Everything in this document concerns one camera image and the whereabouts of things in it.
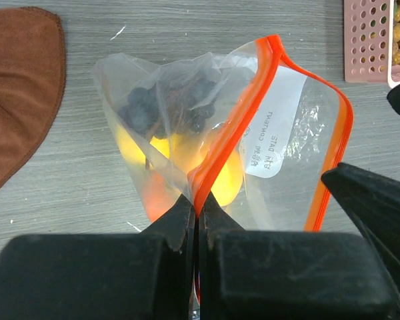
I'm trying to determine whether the clear orange-zip bag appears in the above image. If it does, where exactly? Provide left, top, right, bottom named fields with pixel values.
left=92, top=34, right=354, bottom=301

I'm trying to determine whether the dark grape bunch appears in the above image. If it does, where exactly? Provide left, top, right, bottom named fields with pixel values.
left=117, top=71, right=217, bottom=141

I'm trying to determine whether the orange persimmon toy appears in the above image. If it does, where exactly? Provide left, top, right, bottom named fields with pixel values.
left=141, top=172, right=179, bottom=223

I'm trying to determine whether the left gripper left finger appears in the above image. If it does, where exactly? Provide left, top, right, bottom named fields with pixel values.
left=0, top=197, right=195, bottom=319

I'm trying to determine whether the yellow lemon toy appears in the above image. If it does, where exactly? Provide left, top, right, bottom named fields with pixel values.
left=115, top=125, right=171, bottom=165

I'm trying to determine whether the brown cloth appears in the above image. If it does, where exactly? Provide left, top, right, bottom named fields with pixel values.
left=0, top=7, right=66, bottom=188

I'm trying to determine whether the pink plastic basket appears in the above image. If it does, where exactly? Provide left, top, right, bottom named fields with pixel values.
left=343, top=0, right=400, bottom=88

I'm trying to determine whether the orange peach toy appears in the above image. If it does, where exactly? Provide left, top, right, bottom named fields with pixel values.
left=171, top=129, right=244, bottom=207

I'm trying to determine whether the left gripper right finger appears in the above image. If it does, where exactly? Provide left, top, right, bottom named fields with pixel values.
left=198, top=195, right=396, bottom=319

